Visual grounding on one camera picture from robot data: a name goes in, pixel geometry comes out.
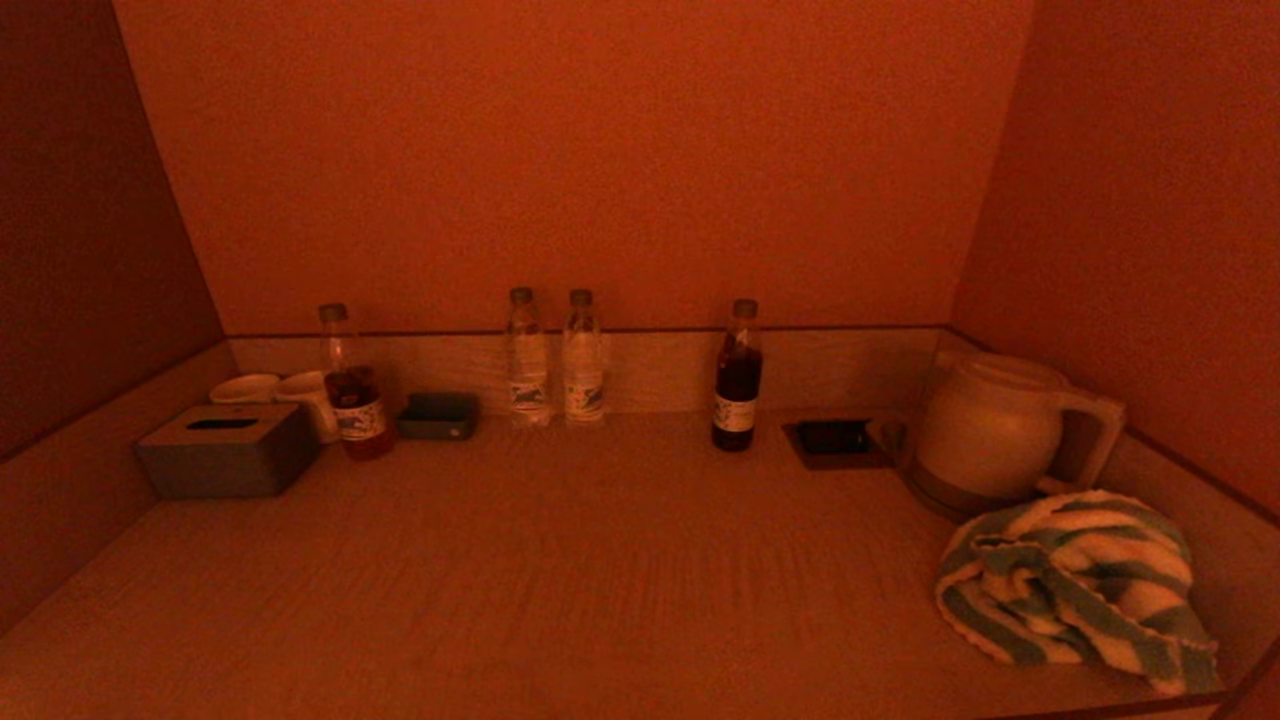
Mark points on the striped green white towel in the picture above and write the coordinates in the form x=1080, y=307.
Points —
x=1080, y=590

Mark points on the black socket panel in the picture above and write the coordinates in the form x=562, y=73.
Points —
x=835, y=440

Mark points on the clear water bottle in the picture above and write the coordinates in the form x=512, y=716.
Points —
x=583, y=370
x=527, y=370

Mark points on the dark drink bottle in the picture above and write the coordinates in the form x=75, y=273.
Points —
x=738, y=390

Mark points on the small teal tray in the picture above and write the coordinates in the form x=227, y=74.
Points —
x=438, y=418

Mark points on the amber tea bottle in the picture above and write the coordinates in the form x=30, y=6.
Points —
x=358, y=415

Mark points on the white ceramic mug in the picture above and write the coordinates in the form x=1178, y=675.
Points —
x=312, y=395
x=245, y=390

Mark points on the white electric kettle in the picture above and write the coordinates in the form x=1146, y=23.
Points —
x=985, y=430

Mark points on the blue-grey tissue box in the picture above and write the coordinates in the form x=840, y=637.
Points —
x=225, y=455

